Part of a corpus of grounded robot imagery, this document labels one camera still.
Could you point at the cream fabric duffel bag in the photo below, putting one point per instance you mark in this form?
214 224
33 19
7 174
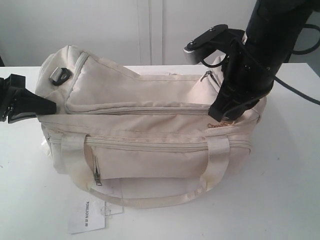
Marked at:
141 141

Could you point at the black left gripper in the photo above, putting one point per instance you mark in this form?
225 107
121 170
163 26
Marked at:
17 103

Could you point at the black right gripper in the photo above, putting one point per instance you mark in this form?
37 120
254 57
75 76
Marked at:
245 80

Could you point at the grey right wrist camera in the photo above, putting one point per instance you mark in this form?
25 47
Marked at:
217 38

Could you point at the white paper hang tag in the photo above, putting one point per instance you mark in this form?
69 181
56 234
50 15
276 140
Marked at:
90 214

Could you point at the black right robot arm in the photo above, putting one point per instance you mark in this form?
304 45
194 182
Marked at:
271 34

